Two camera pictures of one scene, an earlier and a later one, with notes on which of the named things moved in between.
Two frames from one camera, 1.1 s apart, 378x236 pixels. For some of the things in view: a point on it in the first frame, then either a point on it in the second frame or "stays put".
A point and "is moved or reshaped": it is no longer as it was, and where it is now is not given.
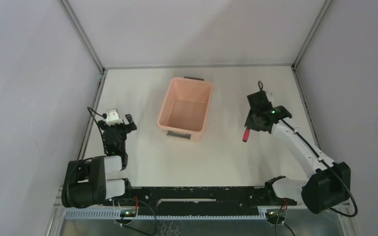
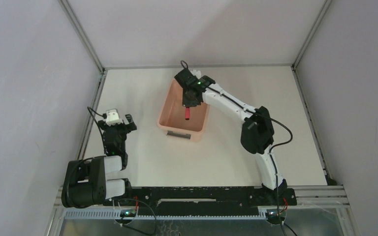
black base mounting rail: x=153 y=201 stays put
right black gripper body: x=251 y=122 → x=187 y=101
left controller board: x=127 y=213 stays put
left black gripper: x=117 y=127 stays put
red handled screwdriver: x=246 y=134 is moved or reshaped
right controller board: x=271 y=216 stays put
